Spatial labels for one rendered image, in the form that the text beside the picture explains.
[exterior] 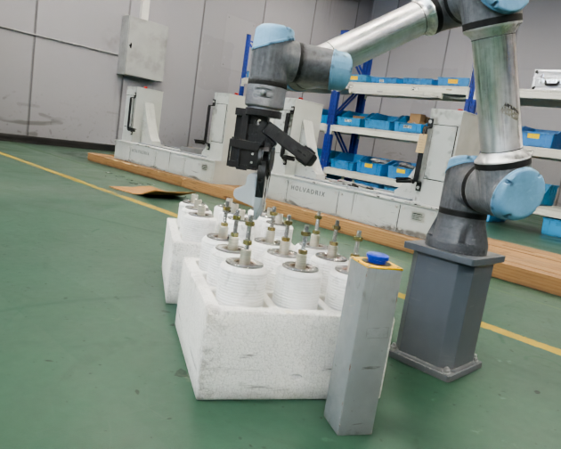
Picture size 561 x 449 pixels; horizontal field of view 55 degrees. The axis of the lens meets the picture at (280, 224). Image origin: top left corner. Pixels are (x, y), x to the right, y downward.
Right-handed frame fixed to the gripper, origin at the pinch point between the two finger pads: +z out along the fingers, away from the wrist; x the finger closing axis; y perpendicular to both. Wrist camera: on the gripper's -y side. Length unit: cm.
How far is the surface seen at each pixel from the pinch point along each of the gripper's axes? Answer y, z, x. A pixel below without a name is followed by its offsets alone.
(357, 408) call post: -24.0, 29.9, 12.4
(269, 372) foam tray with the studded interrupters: -7.0, 29.5, 5.6
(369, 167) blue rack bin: -52, 1, -544
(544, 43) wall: -306, -227, -817
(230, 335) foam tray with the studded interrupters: 1.1, 22.1, 9.1
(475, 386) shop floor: -54, 35, -21
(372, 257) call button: -22.1, 2.7, 10.8
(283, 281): -6.7, 12.5, 0.0
